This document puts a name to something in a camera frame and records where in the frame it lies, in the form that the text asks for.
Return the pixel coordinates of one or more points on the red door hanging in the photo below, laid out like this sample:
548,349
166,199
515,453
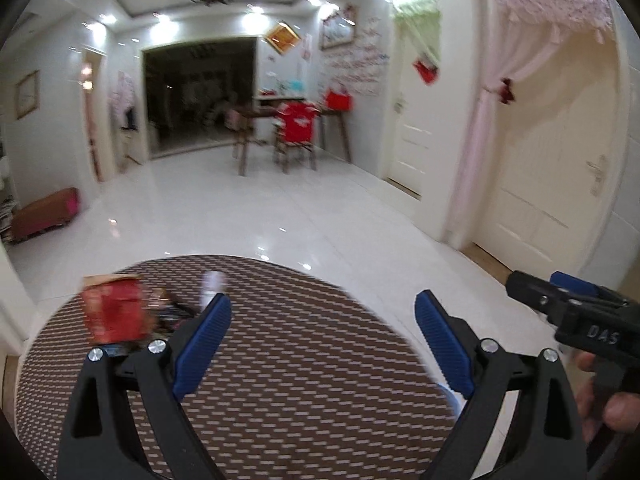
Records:
426,71

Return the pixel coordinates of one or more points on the red paper food box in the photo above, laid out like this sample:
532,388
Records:
115,310

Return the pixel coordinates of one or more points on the green door curtain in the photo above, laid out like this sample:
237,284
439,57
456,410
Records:
420,20

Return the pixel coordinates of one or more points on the pink and white jacket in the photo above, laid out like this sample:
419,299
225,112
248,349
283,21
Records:
122,97

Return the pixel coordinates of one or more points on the small framed picture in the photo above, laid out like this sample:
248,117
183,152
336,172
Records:
27,95

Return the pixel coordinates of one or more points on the group of wall certificates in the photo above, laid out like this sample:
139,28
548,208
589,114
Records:
362,60

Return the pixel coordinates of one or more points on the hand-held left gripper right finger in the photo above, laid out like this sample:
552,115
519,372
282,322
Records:
442,345

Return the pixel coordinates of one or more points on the red bag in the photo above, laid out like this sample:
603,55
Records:
339,100

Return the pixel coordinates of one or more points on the red chair cover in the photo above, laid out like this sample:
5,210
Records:
297,120

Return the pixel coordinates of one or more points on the large framed painting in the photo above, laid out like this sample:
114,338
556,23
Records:
339,30

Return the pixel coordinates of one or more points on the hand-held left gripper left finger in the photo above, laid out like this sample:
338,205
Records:
202,345

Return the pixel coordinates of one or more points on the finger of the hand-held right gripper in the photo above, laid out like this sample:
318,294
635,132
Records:
535,292
580,287

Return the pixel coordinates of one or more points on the white sideboard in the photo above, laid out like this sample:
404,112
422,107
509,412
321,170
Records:
280,98

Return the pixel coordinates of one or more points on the pink lace curtain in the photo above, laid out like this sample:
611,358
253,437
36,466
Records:
480,160

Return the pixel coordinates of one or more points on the wooden coat stand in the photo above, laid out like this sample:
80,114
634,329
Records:
125,140

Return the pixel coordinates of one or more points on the red upholstered bench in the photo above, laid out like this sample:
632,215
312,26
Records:
45,215

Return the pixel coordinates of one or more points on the red curtain tie bow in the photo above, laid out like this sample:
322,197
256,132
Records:
507,91

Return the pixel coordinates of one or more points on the white panel door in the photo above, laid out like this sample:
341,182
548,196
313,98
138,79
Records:
412,145

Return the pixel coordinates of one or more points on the brown dotted tablecloth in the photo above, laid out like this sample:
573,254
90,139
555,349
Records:
300,360

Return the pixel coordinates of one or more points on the red wall paddle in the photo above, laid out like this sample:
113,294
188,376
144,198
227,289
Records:
307,47

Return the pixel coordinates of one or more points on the person's right hand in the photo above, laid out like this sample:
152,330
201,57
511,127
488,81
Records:
625,412

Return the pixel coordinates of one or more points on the red diamond wall decoration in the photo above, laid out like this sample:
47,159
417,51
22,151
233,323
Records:
282,38

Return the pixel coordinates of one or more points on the light blue desk fan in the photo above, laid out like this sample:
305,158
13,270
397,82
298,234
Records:
296,86

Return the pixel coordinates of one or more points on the dark wooden dining table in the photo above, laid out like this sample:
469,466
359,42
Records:
250,112

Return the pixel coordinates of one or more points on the dark shiny wrapper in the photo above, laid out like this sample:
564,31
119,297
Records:
167,312

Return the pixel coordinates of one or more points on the small white bottle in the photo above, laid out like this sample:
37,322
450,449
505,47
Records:
211,287

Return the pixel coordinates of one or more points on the dark wooden chair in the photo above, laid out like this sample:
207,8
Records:
295,152

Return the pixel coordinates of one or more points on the cream panel door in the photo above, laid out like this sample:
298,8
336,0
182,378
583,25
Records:
555,160

